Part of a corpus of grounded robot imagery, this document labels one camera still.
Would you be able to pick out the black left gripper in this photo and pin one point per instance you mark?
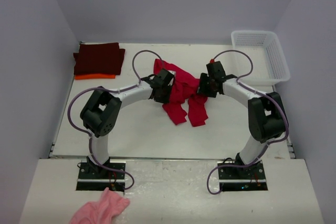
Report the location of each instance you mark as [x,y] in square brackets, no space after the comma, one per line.
[165,99]

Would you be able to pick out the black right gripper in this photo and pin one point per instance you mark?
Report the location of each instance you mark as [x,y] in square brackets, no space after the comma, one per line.
[204,78]

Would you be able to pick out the red t-shirt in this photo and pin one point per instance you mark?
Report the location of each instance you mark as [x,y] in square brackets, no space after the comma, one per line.
[185,104]

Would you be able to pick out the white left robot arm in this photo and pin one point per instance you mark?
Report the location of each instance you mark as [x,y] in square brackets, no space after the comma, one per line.
[101,111]

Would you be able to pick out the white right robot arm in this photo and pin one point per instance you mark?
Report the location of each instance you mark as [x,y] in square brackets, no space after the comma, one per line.
[267,121]

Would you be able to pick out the dark maroon folded t-shirt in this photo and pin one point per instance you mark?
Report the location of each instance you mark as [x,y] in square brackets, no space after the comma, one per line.
[105,58]

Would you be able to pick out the white plastic basket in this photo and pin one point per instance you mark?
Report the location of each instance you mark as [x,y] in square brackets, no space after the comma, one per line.
[266,53]

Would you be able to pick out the orange folded t-shirt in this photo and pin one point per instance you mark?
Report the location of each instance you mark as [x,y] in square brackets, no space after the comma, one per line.
[94,76]

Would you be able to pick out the pink cloth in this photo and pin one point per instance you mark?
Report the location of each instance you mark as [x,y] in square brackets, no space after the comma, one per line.
[109,205]

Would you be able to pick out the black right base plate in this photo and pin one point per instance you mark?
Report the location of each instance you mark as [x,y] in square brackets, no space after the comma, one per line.
[248,179]

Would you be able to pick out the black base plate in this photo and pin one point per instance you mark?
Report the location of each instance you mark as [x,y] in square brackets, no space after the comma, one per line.
[248,179]
[98,179]

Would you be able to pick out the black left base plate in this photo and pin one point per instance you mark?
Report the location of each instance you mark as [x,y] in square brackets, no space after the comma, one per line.
[98,179]

